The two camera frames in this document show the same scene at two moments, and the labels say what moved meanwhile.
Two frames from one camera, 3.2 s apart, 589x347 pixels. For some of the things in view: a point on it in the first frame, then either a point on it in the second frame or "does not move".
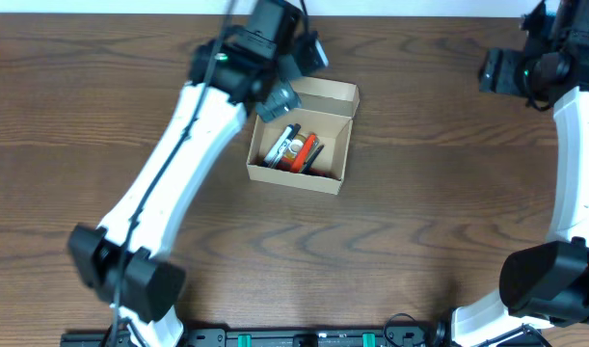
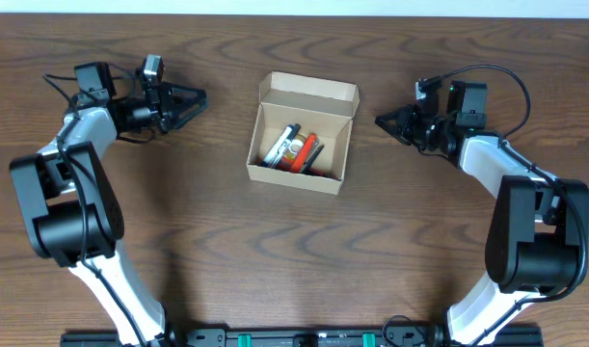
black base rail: (291, 337) does not move
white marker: (279, 146) does not move
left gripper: (283, 96) -> (160, 108)
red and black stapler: (285, 164) -> (304, 152)
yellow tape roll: (294, 146) does not move
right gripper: (502, 64) -> (395, 121)
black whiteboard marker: (285, 145) does not move
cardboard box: (327, 110) does not move
